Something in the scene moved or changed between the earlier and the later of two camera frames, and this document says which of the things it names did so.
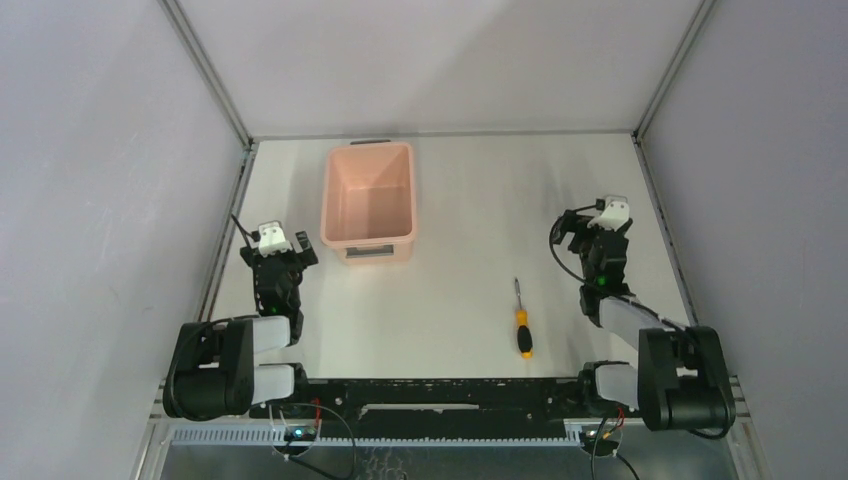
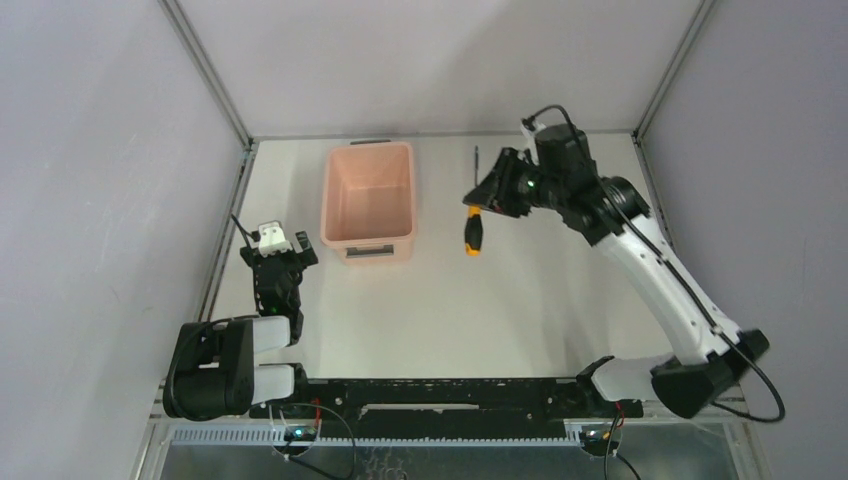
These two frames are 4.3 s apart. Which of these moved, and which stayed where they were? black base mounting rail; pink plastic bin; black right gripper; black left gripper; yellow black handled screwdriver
Moved: black right gripper; yellow black handled screwdriver
Stayed: black base mounting rail; pink plastic bin; black left gripper
